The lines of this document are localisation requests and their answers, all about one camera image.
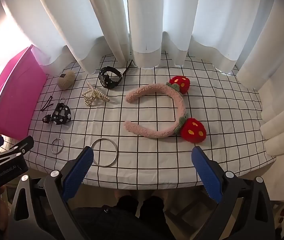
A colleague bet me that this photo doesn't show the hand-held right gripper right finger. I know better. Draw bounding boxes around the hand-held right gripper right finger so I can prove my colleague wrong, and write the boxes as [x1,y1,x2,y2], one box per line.
[191,146,284,240]

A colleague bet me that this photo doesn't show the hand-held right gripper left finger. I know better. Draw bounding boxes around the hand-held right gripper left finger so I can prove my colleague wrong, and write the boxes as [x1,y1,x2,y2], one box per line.
[0,146,95,240]

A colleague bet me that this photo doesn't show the thin black hair clip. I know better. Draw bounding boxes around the thin black hair clip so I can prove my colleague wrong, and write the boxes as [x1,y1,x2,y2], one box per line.
[41,95,55,112]

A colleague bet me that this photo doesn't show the pink plastic storage box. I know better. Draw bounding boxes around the pink plastic storage box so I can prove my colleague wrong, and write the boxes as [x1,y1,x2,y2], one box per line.
[0,44,48,140]

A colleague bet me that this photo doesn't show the grey stool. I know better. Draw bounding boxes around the grey stool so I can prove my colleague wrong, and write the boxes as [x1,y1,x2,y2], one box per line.
[165,187,208,221]

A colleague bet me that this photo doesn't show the black white-heart bow clip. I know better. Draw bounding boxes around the black white-heart bow clip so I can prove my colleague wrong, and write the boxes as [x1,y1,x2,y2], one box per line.
[43,99,72,126]

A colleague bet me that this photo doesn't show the white black-checked tablecloth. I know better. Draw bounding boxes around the white black-checked tablecloth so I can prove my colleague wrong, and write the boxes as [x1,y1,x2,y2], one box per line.
[14,51,277,190]

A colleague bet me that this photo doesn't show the person's dark trouser legs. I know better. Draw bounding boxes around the person's dark trouser legs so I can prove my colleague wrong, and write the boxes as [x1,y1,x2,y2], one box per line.
[67,190,220,240]

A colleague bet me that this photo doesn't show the pink strawberry plush headband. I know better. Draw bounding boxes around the pink strawberry plush headband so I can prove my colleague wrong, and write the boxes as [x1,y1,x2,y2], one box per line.
[124,75,207,144]

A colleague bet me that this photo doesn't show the gold pearl hair claw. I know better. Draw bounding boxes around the gold pearl hair claw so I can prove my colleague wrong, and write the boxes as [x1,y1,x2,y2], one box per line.
[81,81,111,107]

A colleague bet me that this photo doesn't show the black sport watch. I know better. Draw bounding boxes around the black sport watch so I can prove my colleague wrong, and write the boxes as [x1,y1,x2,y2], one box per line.
[99,60,134,89]

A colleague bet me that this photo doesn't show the white curtain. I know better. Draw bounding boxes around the white curtain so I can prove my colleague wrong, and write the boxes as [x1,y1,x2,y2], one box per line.
[0,0,284,157]

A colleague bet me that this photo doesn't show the small metal ring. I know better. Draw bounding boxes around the small metal ring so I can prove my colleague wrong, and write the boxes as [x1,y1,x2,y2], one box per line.
[51,138,65,154]

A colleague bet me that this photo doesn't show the large metal ring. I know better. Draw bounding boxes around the large metal ring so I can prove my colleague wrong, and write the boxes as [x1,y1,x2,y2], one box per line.
[90,137,119,167]

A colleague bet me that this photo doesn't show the beige plush ball keychain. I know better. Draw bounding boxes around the beige plush ball keychain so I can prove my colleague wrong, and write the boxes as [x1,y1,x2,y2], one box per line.
[57,70,75,89]

